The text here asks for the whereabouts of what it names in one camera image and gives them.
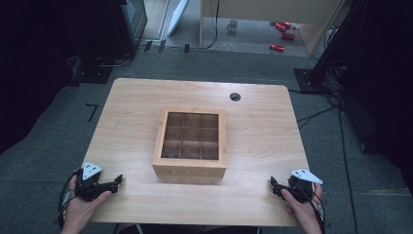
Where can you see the dark curtain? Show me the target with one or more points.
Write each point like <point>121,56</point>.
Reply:
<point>29,65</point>
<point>383,81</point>

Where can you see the person's right hand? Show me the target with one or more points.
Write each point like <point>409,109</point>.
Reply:
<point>302,214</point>

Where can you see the dark monitor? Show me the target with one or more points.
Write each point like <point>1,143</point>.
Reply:
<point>133,22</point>

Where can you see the black tape strip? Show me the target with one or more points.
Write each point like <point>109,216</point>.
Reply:
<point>148,46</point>
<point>186,48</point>

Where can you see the grey mug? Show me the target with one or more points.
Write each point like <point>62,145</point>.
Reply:
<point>232,26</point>

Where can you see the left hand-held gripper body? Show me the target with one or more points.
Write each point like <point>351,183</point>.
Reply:
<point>87,188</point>

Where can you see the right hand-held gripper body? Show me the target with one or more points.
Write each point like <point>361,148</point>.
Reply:
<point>302,188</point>

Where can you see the red metal part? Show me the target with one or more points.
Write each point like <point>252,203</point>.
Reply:
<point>281,26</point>
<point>277,47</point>
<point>288,36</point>

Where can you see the person's dark clothing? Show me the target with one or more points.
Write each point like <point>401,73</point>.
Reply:
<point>195,229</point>

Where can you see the white board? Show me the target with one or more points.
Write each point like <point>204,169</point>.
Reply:
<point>178,14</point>

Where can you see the round black table grommet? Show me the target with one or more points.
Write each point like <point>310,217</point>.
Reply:
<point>235,96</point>

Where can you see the black stand base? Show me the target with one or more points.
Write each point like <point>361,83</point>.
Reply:
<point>311,81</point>
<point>92,73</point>

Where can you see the light wooden cabinet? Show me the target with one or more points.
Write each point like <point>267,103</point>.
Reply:
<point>292,8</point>

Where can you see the wooden compartment box glass lid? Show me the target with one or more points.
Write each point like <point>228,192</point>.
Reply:
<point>190,167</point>

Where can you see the person's left hand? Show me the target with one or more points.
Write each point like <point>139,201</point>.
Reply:
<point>79,211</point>

